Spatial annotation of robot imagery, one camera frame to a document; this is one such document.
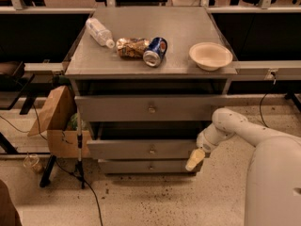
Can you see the grey drawer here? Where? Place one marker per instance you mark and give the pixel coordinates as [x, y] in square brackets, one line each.
[148, 107]
[142, 166]
[139, 149]

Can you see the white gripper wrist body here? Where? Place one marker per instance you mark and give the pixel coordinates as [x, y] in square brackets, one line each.
[204, 144]

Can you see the grey drawer cabinet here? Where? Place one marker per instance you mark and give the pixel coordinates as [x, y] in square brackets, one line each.
[100, 71]

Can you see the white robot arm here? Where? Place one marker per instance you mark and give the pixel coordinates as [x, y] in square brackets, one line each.
[273, 181]

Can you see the crumpled snack bag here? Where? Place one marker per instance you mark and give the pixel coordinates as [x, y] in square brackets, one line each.
[132, 47]

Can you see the clear plastic water bottle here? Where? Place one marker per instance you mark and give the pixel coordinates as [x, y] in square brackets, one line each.
[100, 33]

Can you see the black tripod stand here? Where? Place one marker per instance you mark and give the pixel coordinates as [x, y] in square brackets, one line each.
[79, 165]

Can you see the clear plastic cup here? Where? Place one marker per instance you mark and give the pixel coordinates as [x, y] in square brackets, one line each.
[32, 161]

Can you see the grey bottom drawer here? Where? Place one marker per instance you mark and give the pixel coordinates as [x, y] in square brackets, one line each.
[142, 166]

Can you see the blue soda can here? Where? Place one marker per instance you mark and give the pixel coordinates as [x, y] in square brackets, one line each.
[155, 53]

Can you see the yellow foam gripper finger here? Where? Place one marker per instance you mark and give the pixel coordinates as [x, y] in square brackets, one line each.
[195, 158]

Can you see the brown cardboard box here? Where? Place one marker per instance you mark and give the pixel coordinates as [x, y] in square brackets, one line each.
[54, 119]

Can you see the grey top drawer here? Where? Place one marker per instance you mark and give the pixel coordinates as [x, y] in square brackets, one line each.
[148, 107]

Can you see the white paper bowl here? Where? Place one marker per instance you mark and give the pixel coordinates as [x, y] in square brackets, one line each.
[210, 56]

